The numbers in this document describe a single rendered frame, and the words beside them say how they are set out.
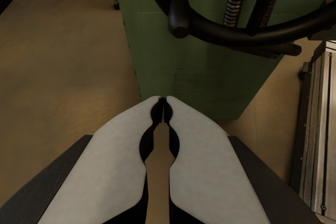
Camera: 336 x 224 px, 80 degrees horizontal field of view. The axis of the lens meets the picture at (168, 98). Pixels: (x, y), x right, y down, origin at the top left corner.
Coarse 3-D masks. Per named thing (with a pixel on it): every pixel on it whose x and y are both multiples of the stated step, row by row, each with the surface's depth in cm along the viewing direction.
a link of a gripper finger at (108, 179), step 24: (120, 120) 9; (144, 120) 9; (96, 144) 8; (120, 144) 8; (144, 144) 9; (72, 168) 7; (96, 168) 7; (120, 168) 7; (144, 168) 7; (72, 192) 6; (96, 192) 6; (120, 192) 6; (144, 192) 6; (48, 216) 6; (72, 216) 6; (96, 216) 6; (120, 216) 6; (144, 216) 7
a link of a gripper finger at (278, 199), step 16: (240, 144) 8; (240, 160) 7; (256, 160) 7; (256, 176) 7; (272, 176) 7; (256, 192) 6; (272, 192) 6; (288, 192) 6; (272, 208) 6; (288, 208) 6; (304, 208) 6
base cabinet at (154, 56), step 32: (128, 0) 43; (192, 0) 43; (224, 0) 43; (288, 0) 43; (320, 0) 43; (128, 32) 51; (160, 32) 50; (160, 64) 61; (192, 64) 61; (224, 64) 61; (256, 64) 61; (192, 96) 77; (224, 96) 77
